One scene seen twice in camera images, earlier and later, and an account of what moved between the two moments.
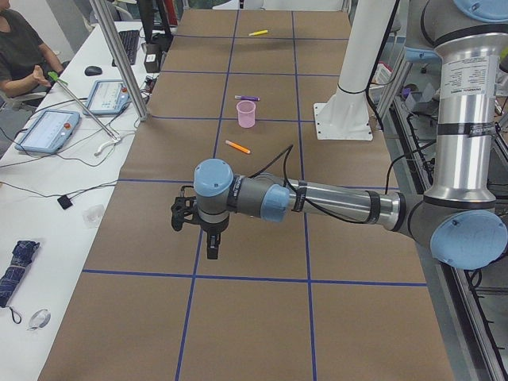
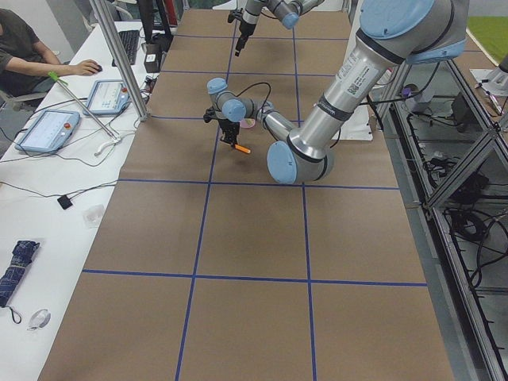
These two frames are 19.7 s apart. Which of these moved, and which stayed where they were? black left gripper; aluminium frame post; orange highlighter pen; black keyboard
Moved: black left gripper
Stayed: orange highlighter pen; aluminium frame post; black keyboard
